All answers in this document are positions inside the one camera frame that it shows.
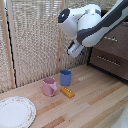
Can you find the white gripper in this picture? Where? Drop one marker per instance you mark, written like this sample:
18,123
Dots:
75,49

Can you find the pink mug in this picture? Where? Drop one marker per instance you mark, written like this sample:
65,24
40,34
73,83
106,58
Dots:
49,86

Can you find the white grey Franka robot arm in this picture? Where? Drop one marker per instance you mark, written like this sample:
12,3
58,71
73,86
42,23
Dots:
88,23

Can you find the blue cup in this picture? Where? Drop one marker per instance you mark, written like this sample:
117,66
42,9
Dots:
65,77

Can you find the yellow rectangular block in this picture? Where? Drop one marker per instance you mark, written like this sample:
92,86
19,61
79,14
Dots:
67,92

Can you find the bamboo blind screen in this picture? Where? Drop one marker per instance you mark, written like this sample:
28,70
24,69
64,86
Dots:
33,40

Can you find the white floral rimmed plate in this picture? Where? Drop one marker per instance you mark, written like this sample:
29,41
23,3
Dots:
15,112

